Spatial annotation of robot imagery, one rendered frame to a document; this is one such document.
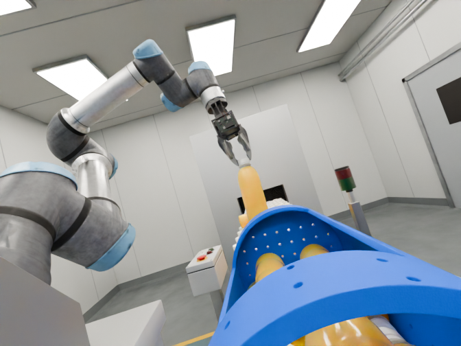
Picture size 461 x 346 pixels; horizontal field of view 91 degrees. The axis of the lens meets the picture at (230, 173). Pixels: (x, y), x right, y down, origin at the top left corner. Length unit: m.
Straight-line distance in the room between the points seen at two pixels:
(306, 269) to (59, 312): 0.33
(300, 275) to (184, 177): 4.83
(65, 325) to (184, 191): 4.62
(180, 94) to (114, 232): 0.47
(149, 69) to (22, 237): 0.54
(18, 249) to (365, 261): 0.38
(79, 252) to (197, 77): 0.57
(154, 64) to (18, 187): 0.48
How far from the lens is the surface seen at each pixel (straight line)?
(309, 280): 0.18
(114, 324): 0.50
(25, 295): 0.38
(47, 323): 0.40
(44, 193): 0.48
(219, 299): 0.96
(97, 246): 0.53
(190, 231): 5.01
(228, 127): 0.69
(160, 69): 0.78
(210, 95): 0.75
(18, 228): 0.43
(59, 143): 0.88
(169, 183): 5.04
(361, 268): 0.19
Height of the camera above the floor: 1.31
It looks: 4 degrees up
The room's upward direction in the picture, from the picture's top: 17 degrees counter-clockwise
